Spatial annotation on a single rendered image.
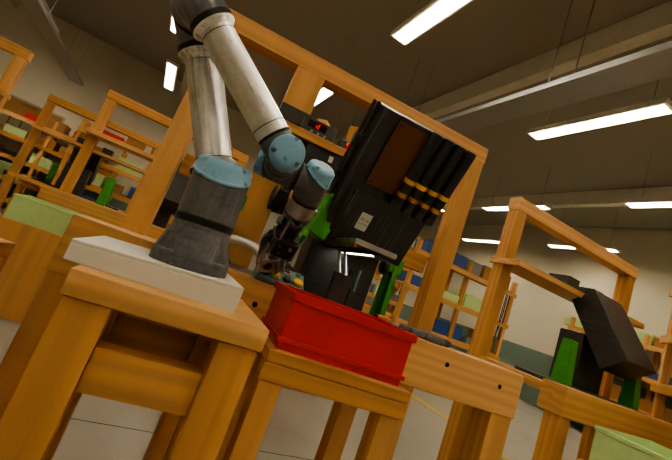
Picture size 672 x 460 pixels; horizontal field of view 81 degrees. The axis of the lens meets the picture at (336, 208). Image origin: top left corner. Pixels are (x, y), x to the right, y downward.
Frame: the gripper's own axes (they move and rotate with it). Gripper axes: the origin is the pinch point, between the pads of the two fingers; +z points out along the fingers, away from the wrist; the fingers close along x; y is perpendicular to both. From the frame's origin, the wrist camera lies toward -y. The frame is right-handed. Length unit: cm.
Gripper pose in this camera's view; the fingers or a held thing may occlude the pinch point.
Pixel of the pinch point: (268, 265)
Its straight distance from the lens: 116.9
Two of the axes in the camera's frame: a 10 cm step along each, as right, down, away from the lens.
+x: 8.8, 3.9, 2.7
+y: 0.6, 4.7, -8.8
